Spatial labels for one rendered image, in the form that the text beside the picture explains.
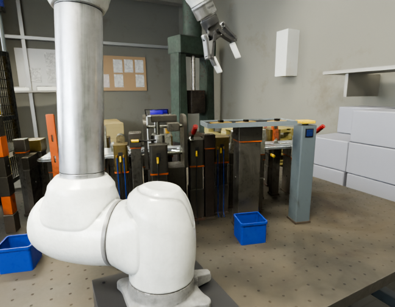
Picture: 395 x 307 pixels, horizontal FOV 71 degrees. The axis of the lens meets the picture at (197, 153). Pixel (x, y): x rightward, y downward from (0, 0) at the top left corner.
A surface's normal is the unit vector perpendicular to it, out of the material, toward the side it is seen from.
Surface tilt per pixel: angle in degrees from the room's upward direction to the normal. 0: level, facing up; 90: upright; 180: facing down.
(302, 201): 90
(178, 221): 73
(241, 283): 0
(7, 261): 90
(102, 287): 4
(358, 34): 90
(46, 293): 0
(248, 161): 90
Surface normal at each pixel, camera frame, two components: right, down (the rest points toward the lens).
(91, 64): 0.76, 0.09
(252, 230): 0.19, 0.21
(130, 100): 0.46, 0.18
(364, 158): -0.90, 0.11
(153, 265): -0.09, 0.15
